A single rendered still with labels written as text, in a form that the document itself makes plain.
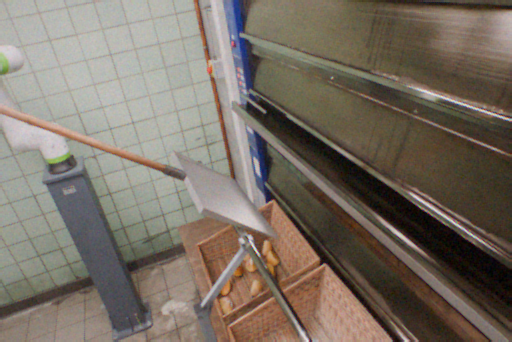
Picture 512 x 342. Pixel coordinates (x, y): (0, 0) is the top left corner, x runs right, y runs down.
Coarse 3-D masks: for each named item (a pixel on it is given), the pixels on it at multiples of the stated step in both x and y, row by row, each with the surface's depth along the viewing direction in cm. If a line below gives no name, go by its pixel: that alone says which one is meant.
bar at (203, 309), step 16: (240, 240) 137; (240, 256) 138; (256, 256) 128; (224, 272) 140; (272, 288) 115; (208, 304) 142; (288, 304) 108; (208, 320) 144; (288, 320) 105; (208, 336) 147; (304, 336) 98
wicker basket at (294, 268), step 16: (272, 208) 216; (272, 224) 218; (288, 224) 197; (208, 240) 211; (224, 240) 215; (256, 240) 222; (272, 240) 219; (288, 240) 198; (304, 240) 181; (208, 256) 216; (288, 256) 199; (304, 256) 182; (208, 272) 211; (256, 272) 206; (288, 272) 200; (304, 272) 169; (240, 288) 198; (240, 304) 188; (256, 304) 168; (272, 304) 171; (224, 320) 165; (256, 320) 173
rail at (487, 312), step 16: (288, 144) 136; (304, 160) 124; (320, 176) 115; (336, 192) 108; (368, 208) 97; (384, 224) 90; (400, 240) 85; (416, 256) 81; (432, 272) 77; (448, 272) 75; (448, 288) 74; (464, 288) 71; (480, 304) 67; (496, 320) 64
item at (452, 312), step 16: (288, 160) 181; (304, 176) 167; (320, 192) 156; (336, 208) 146; (352, 224) 137; (368, 240) 130; (432, 288) 104; (448, 304) 99; (464, 320) 95; (480, 336) 91
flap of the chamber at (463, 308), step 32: (256, 128) 160; (288, 128) 158; (320, 160) 129; (352, 192) 109; (384, 192) 109; (416, 224) 94; (448, 256) 83; (480, 256) 83; (480, 288) 74; (480, 320) 67
